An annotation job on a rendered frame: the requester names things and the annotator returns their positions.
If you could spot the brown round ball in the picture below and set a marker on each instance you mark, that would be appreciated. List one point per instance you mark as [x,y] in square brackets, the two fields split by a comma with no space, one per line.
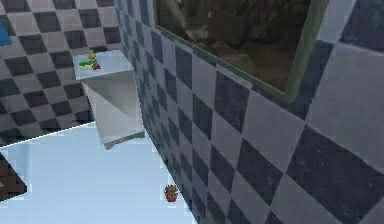
[171,193]

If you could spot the white cabinet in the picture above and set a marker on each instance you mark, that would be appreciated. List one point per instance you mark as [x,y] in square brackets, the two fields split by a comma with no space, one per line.
[110,96]

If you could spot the green framed window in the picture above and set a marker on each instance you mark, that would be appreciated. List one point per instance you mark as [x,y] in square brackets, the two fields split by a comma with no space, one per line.
[240,36]

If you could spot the red small object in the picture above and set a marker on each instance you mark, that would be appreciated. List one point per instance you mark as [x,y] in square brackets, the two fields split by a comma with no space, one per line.
[96,66]

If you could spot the yellow green small object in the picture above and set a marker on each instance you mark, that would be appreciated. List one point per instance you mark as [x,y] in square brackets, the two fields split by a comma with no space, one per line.
[89,60]

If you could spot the dark brown furniture corner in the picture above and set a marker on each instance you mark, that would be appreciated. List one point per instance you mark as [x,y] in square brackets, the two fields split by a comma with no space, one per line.
[10,181]

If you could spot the blue object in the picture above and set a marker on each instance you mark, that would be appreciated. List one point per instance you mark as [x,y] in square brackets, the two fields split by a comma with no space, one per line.
[4,35]

